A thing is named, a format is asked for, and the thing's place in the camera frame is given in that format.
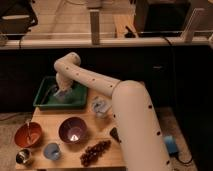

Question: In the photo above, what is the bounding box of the black remote control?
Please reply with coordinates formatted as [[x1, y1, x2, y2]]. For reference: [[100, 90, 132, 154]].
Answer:
[[110, 127, 121, 143]]

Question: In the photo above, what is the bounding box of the small metal cup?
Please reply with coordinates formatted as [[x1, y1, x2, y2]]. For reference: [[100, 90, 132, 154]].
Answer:
[[16, 149, 32, 165]]

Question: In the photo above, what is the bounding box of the wooden table board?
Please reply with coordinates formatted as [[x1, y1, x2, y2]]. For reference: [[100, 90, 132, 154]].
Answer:
[[15, 81, 161, 171]]

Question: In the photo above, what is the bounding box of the black monitor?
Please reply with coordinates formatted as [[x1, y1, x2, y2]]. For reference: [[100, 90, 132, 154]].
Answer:
[[134, 0, 191, 32]]

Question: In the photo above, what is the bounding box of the purple bowl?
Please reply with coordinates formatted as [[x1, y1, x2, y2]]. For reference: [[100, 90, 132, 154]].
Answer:
[[58, 117, 87, 143]]

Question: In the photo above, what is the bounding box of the grey metal post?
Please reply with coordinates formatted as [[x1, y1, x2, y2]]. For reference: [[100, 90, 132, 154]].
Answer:
[[90, 9, 100, 45]]

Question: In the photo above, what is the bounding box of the bunch of dark grapes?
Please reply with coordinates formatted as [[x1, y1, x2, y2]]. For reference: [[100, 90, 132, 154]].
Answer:
[[80, 140, 111, 167]]

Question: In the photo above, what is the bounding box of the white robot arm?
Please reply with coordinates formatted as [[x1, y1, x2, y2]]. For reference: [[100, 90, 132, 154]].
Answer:
[[54, 52, 173, 171]]

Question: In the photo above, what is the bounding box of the blue cup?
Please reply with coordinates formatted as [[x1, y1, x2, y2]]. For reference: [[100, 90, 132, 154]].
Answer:
[[43, 143, 61, 161]]

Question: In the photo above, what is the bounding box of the green plastic tray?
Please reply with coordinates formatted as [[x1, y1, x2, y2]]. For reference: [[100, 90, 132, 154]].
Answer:
[[33, 76, 88, 110]]

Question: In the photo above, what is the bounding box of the orange bowl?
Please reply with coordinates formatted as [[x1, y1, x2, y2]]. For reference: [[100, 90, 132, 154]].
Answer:
[[14, 122, 42, 148]]

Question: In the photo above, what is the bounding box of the black chair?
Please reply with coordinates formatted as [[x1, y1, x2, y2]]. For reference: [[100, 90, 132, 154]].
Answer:
[[0, 0, 38, 39]]

